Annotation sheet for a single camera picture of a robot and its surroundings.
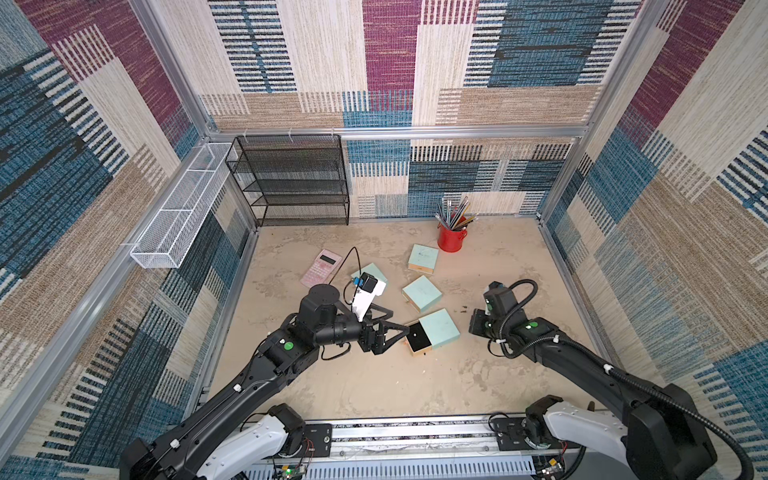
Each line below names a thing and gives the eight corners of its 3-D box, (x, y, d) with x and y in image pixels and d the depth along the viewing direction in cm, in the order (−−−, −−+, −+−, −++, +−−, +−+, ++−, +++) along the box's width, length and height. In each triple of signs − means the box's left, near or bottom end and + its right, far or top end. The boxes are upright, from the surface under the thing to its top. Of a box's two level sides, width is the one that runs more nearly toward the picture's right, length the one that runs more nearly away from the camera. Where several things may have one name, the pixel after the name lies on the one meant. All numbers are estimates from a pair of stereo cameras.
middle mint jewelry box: (419, 314, 96) (420, 309, 94) (401, 294, 101) (401, 288, 99) (441, 299, 100) (443, 294, 97) (423, 279, 105) (423, 274, 102)
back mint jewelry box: (406, 269, 108) (407, 263, 105) (412, 249, 113) (412, 243, 111) (434, 274, 106) (435, 268, 103) (438, 254, 112) (439, 248, 109)
